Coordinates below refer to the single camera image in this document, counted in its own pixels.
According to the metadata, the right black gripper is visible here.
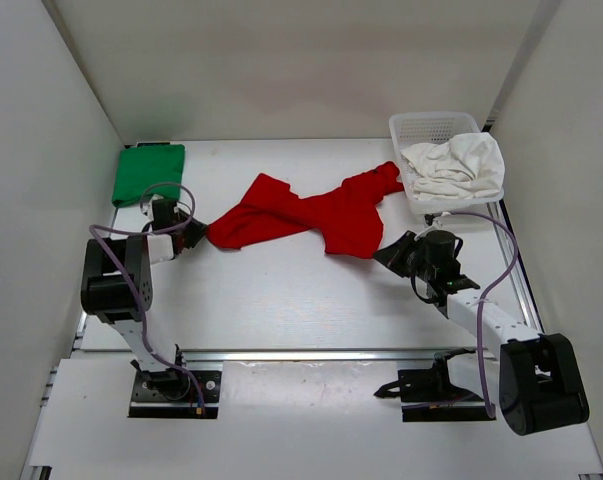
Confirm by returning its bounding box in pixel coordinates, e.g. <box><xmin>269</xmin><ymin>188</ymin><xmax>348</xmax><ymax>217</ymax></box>
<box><xmin>374</xmin><ymin>233</ymin><xmax>436</xmax><ymax>283</ymax></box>

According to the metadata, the red t shirt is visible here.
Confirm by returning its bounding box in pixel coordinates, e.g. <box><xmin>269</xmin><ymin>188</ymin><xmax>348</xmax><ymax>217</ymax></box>
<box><xmin>207</xmin><ymin>161</ymin><xmax>403</xmax><ymax>259</ymax></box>

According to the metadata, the green t shirt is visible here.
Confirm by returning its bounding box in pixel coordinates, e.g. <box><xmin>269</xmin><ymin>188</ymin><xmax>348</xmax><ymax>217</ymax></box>
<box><xmin>111</xmin><ymin>144</ymin><xmax>185</xmax><ymax>208</ymax></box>

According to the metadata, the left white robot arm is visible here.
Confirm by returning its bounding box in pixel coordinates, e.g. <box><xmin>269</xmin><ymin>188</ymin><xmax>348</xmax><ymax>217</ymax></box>
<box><xmin>80</xmin><ymin>198</ymin><xmax>207</xmax><ymax>403</ymax></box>

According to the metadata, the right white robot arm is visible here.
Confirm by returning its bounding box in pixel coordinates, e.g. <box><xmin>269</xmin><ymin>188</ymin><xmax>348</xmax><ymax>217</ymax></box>
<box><xmin>373</xmin><ymin>230</ymin><xmax>590</xmax><ymax>436</ymax></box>

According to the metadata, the dark table label sticker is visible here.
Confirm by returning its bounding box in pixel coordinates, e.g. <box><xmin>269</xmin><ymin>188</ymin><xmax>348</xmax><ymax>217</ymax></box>
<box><xmin>135</xmin><ymin>141</ymin><xmax>171</xmax><ymax>148</ymax></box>

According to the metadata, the white t shirt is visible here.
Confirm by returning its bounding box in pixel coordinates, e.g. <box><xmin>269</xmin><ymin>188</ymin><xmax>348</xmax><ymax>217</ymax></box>
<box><xmin>401</xmin><ymin>133</ymin><xmax>505</xmax><ymax>201</ymax></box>

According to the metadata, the white plastic basket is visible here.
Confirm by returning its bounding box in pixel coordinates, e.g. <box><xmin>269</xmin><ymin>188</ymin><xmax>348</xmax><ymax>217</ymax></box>
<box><xmin>389</xmin><ymin>112</ymin><xmax>504</xmax><ymax>214</ymax></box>

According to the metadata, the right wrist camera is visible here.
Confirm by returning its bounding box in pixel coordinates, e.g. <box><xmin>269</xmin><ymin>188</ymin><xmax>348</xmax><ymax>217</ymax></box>
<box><xmin>424</xmin><ymin>212</ymin><xmax>450</xmax><ymax>226</ymax></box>

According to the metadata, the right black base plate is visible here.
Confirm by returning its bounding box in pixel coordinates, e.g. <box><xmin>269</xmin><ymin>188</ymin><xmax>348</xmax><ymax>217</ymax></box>
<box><xmin>398</xmin><ymin>368</ymin><xmax>492</xmax><ymax>423</ymax></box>

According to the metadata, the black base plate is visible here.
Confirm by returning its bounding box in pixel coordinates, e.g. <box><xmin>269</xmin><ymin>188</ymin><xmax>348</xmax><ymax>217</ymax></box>
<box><xmin>128</xmin><ymin>369</ymin><xmax>222</xmax><ymax>420</ymax></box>
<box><xmin>398</xmin><ymin>368</ymin><xmax>492</xmax><ymax>423</ymax></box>

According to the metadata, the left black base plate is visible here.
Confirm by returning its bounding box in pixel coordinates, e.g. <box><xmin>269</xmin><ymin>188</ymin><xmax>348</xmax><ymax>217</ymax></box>
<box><xmin>128</xmin><ymin>369</ymin><xmax>222</xmax><ymax>420</ymax></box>

